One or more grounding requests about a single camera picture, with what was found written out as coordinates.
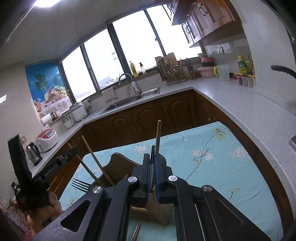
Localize steel sink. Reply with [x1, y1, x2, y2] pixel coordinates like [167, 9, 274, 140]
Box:
[99, 87, 161, 115]

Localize wooden upper cabinets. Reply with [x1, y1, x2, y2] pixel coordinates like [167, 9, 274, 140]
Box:
[159, 0, 245, 48]

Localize kitchen window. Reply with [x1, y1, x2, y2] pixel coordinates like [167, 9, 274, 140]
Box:
[58, 0, 203, 103]

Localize yellow dish soap bottle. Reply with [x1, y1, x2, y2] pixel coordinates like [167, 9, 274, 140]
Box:
[129, 61, 140, 78]

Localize yellow cap beverage bottle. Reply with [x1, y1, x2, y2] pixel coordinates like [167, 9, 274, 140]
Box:
[238, 55, 248, 75]

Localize white slow cooker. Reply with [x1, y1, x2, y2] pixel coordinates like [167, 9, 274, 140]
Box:
[69, 101, 88, 123]

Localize brown wooden chopstick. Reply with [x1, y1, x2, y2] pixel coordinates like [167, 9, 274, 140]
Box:
[155, 120, 162, 155]

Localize paper towel roll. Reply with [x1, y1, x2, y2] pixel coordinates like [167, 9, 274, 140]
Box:
[40, 115, 53, 126]

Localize bamboo chopstick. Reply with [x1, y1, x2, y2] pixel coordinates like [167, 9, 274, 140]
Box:
[68, 143, 115, 186]
[81, 136, 104, 186]

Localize clear pitcher green handle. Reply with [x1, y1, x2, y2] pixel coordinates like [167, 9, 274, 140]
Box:
[213, 64, 230, 82]

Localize pink basin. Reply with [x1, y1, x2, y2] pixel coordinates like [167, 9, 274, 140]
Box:
[196, 66, 217, 78]

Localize person's left hand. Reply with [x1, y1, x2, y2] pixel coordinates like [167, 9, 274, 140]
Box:
[27, 192, 64, 235]

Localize white red rice cooker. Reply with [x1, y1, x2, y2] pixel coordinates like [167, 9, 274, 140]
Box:
[35, 128, 59, 153]

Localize cooking oil bottle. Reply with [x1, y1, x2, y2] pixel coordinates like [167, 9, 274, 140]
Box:
[245, 55, 255, 76]

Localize black wok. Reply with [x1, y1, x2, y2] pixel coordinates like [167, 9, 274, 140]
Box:
[270, 65, 296, 80]

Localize wooden lower cabinets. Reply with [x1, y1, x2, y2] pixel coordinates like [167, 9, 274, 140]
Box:
[47, 89, 274, 197]

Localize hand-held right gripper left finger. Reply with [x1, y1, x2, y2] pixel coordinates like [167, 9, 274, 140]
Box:
[31, 153, 153, 241]

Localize pink green pot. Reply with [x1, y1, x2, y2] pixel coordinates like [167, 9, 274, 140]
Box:
[201, 57, 214, 68]

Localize white kitchen countertop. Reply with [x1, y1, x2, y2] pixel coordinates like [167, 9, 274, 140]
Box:
[30, 78, 296, 193]

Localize wooden dish rack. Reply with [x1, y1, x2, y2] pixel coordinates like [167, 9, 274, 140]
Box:
[154, 52, 187, 85]

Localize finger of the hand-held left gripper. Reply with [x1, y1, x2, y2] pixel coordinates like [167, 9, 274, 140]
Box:
[55, 147, 78, 164]

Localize chrome faucet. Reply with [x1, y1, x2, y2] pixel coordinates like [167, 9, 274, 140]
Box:
[118, 73, 141, 94]

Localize hanging dish towel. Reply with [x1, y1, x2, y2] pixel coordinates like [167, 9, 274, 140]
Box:
[101, 87, 119, 104]

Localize bright ceiling lamp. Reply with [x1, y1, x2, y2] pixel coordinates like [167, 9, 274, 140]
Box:
[33, 0, 62, 7]

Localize steel fork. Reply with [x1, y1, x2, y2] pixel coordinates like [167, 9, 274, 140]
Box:
[71, 177, 91, 193]

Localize dark wooden chopstick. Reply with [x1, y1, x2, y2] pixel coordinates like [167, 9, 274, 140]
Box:
[131, 224, 142, 241]

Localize steel electric kettle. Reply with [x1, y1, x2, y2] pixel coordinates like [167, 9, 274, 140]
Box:
[25, 142, 43, 167]

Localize wooden cabinets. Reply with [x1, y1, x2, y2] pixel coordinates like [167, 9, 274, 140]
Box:
[159, 0, 245, 48]
[47, 89, 274, 197]

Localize blue floral tablecloth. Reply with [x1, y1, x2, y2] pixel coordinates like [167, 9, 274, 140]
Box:
[59, 121, 284, 241]

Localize tropical fruit wall poster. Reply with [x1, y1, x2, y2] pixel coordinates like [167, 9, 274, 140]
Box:
[25, 63, 71, 114]

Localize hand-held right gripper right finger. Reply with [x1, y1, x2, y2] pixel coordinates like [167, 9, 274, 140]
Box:
[154, 153, 271, 241]

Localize small white jar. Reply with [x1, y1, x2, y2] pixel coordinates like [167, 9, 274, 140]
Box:
[62, 115, 75, 130]

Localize wooden utensil holder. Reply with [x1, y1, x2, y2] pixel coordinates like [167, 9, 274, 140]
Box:
[99, 152, 174, 226]

